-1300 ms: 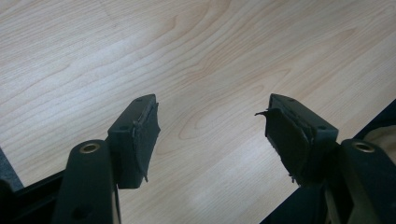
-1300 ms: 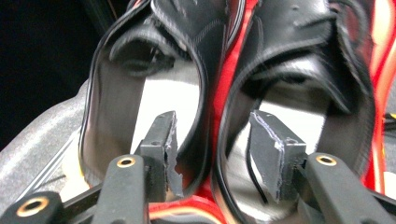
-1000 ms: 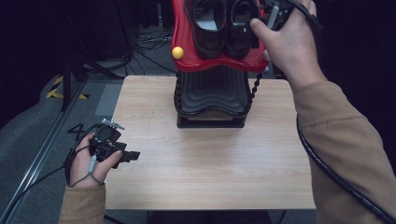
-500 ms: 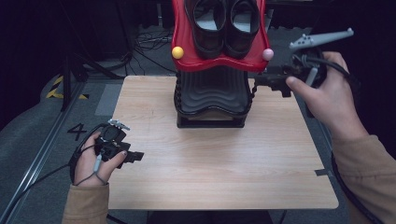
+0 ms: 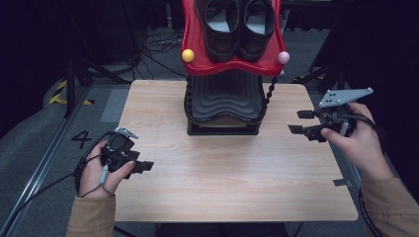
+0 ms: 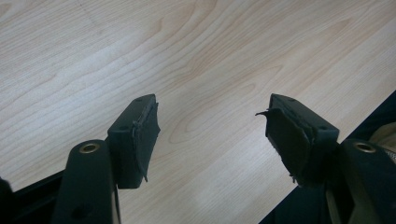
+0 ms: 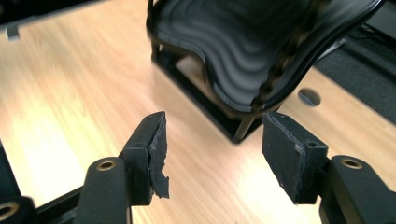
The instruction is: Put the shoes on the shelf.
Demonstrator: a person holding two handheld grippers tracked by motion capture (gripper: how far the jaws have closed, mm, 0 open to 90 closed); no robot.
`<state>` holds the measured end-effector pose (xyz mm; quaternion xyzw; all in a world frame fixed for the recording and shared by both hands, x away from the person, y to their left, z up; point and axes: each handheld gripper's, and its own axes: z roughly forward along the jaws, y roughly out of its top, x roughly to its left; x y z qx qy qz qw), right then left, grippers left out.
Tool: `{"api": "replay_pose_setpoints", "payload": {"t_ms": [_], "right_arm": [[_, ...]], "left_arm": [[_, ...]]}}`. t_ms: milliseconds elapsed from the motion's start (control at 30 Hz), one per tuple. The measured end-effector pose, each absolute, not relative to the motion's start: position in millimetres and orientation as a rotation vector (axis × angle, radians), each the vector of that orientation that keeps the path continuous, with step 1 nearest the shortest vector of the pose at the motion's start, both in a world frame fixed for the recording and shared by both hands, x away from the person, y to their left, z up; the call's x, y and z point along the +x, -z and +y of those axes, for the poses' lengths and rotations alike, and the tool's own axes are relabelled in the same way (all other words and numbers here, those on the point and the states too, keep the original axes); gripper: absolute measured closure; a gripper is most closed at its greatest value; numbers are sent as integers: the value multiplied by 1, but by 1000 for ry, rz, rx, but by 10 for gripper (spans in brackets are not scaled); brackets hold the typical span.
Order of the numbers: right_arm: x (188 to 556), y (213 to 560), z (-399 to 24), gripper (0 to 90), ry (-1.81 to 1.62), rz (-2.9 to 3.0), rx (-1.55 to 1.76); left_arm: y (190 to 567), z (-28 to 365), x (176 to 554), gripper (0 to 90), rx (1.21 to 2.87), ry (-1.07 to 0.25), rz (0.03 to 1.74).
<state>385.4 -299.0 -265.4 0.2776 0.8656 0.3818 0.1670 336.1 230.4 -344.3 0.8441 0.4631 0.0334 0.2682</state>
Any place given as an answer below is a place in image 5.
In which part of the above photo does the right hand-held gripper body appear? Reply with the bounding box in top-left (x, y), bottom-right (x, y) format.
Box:
top-left (305, 87), bottom-right (375, 143)

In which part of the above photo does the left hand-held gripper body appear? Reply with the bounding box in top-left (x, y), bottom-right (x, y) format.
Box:
top-left (100, 126), bottom-right (141, 181)

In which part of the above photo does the red and black shoe rack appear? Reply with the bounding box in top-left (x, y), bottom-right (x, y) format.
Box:
top-left (181, 0), bottom-right (291, 136)

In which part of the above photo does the black leather shoe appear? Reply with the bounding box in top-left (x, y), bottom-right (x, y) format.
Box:
top-left (195, 0), bottom-right (241, 64)
top-left (236, 0), bottom-right (277, 63)

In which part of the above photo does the person's left hand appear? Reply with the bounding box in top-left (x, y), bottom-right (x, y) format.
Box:
top-left (78, 139), bottom-right (136, 198)

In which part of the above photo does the person's right hand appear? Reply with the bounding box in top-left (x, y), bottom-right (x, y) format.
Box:
top-left (319, 102), bottom-right (395, 182)

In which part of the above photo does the black tripod stand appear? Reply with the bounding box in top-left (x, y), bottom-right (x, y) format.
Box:
top-left (293, 0), bottom-right (352, 100)
top-left (62, 0), bottom-right (141, 119)

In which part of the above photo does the yellow and black floor tape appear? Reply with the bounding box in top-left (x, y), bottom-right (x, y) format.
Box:
top-left (48, 79), bottom-right (95, 107)

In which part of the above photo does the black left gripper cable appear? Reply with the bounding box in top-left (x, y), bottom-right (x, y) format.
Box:
top-left (0, 130), bottom-right (120, 231)

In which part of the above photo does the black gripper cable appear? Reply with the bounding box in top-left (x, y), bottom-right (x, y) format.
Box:
top-left (332, 111), bottom-right (387, 237)
top-left (0, 130), bottom-right (120, 231)

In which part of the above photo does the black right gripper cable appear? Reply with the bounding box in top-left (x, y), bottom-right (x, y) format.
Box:
top-left (332, 111), bottom-right (387, 237)

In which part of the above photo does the metal floor rail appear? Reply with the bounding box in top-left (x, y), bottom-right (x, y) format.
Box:
top-left (0, 86), bottom-right (95, 231)

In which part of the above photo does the tangle of black floor cables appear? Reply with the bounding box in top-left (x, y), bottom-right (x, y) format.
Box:
top-left (132, 28), bottom-right (187, 80)

